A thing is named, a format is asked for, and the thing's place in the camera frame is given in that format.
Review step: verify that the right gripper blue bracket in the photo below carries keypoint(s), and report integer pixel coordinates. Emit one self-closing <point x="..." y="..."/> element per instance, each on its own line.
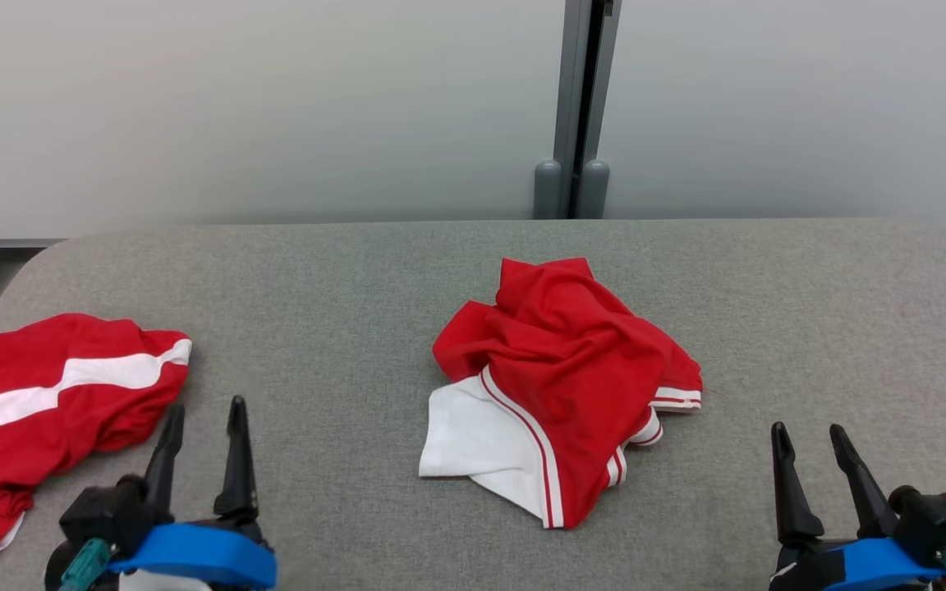
<point x="875" y="566"/>

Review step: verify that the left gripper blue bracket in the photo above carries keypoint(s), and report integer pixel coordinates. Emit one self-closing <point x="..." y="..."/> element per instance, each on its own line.
<point x="202" y="554"/>

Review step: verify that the red garment with white stripe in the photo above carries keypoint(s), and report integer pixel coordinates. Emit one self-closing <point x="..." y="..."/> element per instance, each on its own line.
<point x="46" y="427"/>

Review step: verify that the red shirt with white sleeves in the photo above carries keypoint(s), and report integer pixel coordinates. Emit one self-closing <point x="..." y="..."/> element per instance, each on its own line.
<point x="571" y="369"/>

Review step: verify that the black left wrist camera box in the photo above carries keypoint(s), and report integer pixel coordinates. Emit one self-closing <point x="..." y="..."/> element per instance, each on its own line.
<point x="107" y="513"/>

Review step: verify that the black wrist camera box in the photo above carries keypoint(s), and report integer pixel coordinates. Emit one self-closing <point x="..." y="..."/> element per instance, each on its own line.
<point x="941" y="521"/>
<point x="107" y="513"/>

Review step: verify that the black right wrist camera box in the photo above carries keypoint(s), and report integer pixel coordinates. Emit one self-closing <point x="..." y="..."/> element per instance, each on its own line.
<point x="941" y="521"/>

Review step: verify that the teal left camera connector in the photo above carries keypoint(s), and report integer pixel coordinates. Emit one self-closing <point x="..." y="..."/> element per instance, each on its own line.
<point x="85" y="565"/>

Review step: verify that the grey partition base rail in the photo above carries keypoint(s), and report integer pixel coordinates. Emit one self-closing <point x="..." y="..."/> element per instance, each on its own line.
<point x="25" y="244"/>

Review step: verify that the grey cylindrical post foot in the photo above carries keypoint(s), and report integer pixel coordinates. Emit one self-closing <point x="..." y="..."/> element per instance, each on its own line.
<point x="594" y="190"/>
<point x="548" y="190"/>

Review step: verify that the grey metal partition post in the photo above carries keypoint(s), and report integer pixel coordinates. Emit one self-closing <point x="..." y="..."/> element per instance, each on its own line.
<point x="571" y="82"/>

